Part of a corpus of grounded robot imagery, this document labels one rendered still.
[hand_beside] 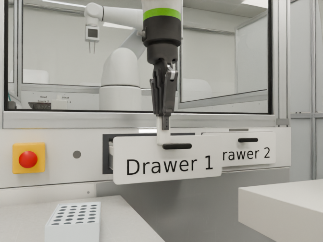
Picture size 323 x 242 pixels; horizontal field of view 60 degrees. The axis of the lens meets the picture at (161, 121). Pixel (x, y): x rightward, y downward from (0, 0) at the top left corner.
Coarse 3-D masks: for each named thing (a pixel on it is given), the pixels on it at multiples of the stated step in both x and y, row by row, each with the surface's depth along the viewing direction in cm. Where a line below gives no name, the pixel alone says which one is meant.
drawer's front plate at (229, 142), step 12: (252, 132) 97; (264, 132) 97; (228, 144) 92; (240, 144) 93; (252, 144) 95; (264, 144) 97; (228, 156) 92; (240, 156) 93; (252, 156) 95; (264, 156) 97
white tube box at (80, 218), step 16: (64, 208) 54; (80, 208) 54; (96, 208) 54; (48, 224) 46; (64, 224) 45; (80, 224) 45; (96, 224) 46; (48, 240) 44; (64, 240) 45; (80, 240) 45; (96, 240) 46
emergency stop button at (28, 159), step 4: (24, 152) 65; (28, 152) 65; (32, 152) 65; (20, 156) 64; (24, 156) 64; (28, 156) 65; (32, 156) 65; (36, 156) 66; (20, 160) 64; (24, 160) 64; (28, 160) 65; (32, 160) 65; (36, 160) 66; (20, 164) 65; (24, 164) 64; (28, 164) 65; (32, 164) 65
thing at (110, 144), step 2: (110, 142) 99; (110, 144) 99; (112, 144) 100; (110, 146) 79; (112, 146) 78; (110, 148) 78; (112, 148) 75; (110, 150) 78; (112, 150) 75; (110, 152) 78; (112, 152) 75; (110, 154) 77; (112, 154) 75; (110, 156) 77; (112, 156) 74; (110, 158) 77; (112, 158) 74; (110, 160) 77; (112, 160) 74; (110, 162) 77; (112, 162) 74; (110, 164) 77; (112, 164) 74; (110, 166) 77; (112, 166) 74; (112, 168) 74
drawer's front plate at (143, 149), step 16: (128, 144) 66; (144, 144) 67; (192, 144) 72; (208, 144) 73; (144, 160) 67; (160, 160) 68; (176, 160) 70; (128, 176) 65; (144, 176) 67; (160, 176) 68; (176, 176) 70; (192, 176) 72; (208, 176) 73
